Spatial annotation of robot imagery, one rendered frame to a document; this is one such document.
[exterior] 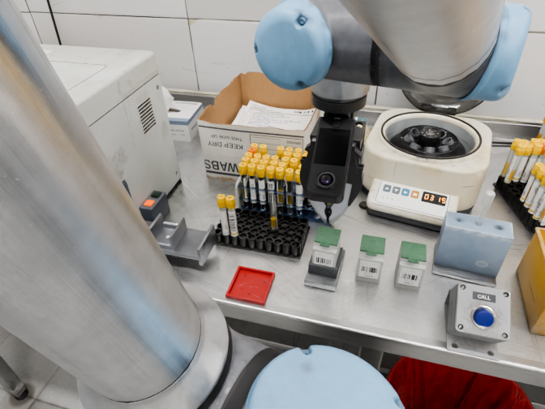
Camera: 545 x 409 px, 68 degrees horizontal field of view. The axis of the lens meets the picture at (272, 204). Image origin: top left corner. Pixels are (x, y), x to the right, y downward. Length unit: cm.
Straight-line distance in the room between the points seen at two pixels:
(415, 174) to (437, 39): 64
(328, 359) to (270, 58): 26
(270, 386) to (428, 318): 43
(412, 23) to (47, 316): 20
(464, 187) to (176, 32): 85
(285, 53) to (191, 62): 89
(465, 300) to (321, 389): 37
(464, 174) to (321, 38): 52
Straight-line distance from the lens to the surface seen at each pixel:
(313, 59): 37
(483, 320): 64
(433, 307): 72
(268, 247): 75
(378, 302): 70
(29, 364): 191
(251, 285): 71
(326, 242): 67
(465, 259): 76
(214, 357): 31
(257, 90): 114
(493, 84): 36
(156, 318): 24
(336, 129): 53
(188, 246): 74
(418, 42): 21
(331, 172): 50
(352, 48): 37
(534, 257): 76
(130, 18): 131
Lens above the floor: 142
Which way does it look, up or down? 39 degrees down
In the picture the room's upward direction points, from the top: 3 degrees counter-clockwise
